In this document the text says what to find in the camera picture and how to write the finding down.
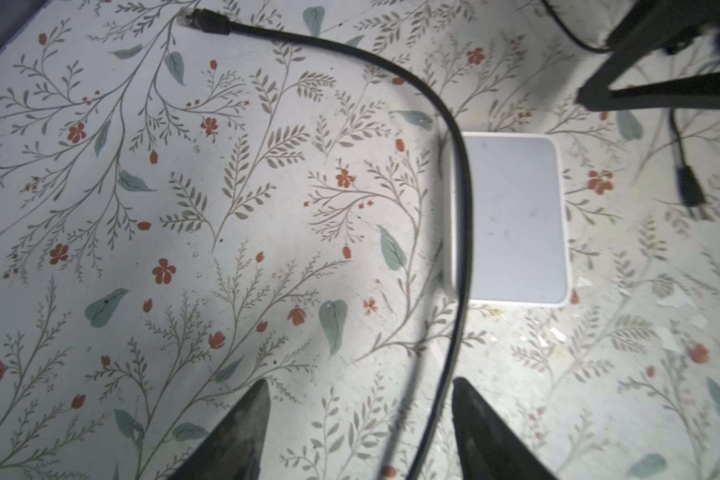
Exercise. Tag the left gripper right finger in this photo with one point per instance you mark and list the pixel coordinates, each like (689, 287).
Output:
(487, 447)

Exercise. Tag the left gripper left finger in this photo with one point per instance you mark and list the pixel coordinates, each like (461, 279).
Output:
(233, 450)

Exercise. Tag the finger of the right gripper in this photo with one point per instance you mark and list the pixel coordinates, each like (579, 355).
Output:
(661, 55)

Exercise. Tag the white network switch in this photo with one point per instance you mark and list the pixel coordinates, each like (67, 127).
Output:
(520, 238)

